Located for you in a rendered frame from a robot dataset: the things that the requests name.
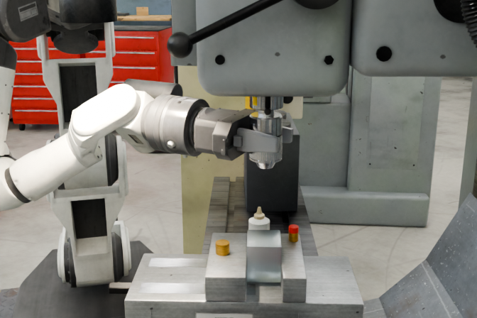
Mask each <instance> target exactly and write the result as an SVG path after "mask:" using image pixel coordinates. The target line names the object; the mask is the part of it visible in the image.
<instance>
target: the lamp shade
mask: <svg viewBox="0 0 477 318"><path fill-rule="evenodd" d="M59 7H60V22H63V23H108V22H115V21H118V19H117V6H116V0H59Z"/></svg>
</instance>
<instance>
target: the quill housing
mask: <svg viewBox="0 0 477 318"><path fill-rule="evenodd" d="M256 1H258V0H196V22H197V31H198V30H200V29H202V28H204V27H206V26H208V25H210V24H212V23H214V22H216V21H218V20H220V19H222V18H224V17H226V16H228V15H230V14H232V13H234V12H236V11H238V10H240V9H242V8H244V7H246V6H248V5H250V4H252V3H254V2H256ZM352 9H353V0H338V1H337V2H336V3H335V4H333V5H332V6H330V7H327V8H325V9H308V8H305V7H303V6H301V5H299V4H298V3H297V2H295V1H294V0H283V1H281V2H279V3H277V4H274V5H272V6H270V7H268V8H266V9H264V10H262V11H260V12H258V13H256V14H254V15H252V16H250V17H248V18H246V19H244V20H242V21H240V22H238V23H236V24H234V25H232V26H230V27H228V28H226V29H224V30H222V31H220V32H218V33H216V34H214V35H212V36H209V37H208V38H205V39H204V40H201V41H199V42H198V43H197V76H198V80H199V83H200V84H201V86H202V88H203V89H204V90H205V91H206V92H208V93H209V94H211V95H214V96H219V97H328V96H333V95H335V94H338V93H339V92H340V91H341V90H342V89H343V88H344V87H345V86H346V84H347V82H348V78H349V63H350V49H351V22H352Z"/></svg>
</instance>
